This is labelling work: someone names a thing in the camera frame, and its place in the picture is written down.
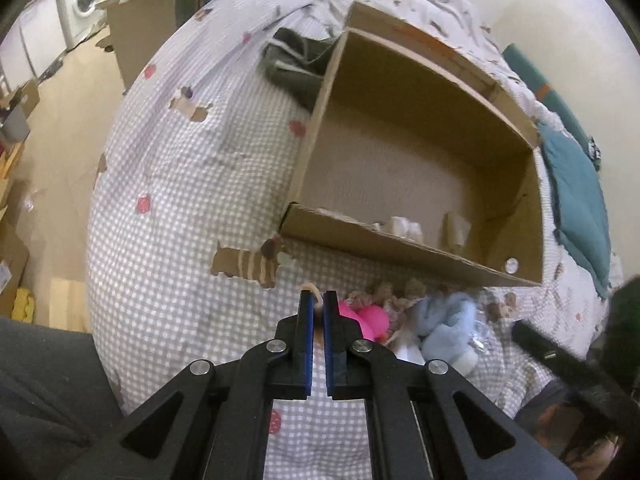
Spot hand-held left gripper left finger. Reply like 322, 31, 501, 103
60, 290, 321, 480

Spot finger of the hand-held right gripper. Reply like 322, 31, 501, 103
511, 321, 603, 388

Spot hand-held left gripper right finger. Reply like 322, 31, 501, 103
323, 290, 576, 480

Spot small beige soft toy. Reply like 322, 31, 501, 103
299, 282, 326, 311

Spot large cardboard box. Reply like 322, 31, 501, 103
277, 0, 546, 288

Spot white soft toy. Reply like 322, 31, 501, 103
372, 216, 426, 242

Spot pink plush toy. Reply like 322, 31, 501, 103
337, 297, 391, 343

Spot small brown plush toy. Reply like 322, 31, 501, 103
486, 291, 521, 325

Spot curly-haired floral doll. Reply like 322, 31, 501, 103
347, 279, 432, 353

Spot light blue plush toy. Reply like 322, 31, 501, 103
407, 292, 482, 376

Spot teal quilt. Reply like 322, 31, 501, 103
537, 121, 615, 297

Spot small black object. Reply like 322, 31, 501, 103
586, 135, 604, 172

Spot checked dog-print bed sheet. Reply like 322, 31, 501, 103
86, 0, 618, 480

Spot pale wooden board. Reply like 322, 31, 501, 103
48, 279, 92, 334

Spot person's dark trouser leg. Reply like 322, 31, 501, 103
0, 316, 127, 480

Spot teal pillow with orange label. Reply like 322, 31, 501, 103
501, 43, 592, 147

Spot dark grey garment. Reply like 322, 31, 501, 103
263, 27, 334, 111

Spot yellow foam object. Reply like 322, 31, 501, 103
10, 286, 38, 322

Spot flat cardboard sheet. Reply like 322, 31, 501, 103
0, 219, 32, 317

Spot tall cardboard box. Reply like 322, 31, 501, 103
96, 0, 179, 95

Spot grey storage bin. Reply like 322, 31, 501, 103
0, 104, 32, 144

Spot small cardboard box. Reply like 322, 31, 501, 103
9, 79, 42, 117

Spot white cabinet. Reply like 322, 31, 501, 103
19, 0, 69, 80

